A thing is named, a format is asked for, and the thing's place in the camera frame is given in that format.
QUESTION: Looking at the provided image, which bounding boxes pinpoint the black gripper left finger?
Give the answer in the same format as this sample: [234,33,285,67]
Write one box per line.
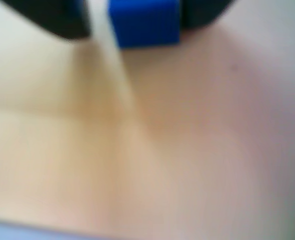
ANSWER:
[0,0,92,41]

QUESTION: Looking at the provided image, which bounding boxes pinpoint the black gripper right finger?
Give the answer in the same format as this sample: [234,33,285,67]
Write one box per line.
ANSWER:
[180,0,236,30]

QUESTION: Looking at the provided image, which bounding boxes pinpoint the orange paper square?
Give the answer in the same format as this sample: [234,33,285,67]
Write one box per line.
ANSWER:
[0,0,295,240]

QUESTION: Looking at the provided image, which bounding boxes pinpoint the tiny blue cube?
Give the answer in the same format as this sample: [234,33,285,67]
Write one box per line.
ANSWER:
[106,0,183,50]

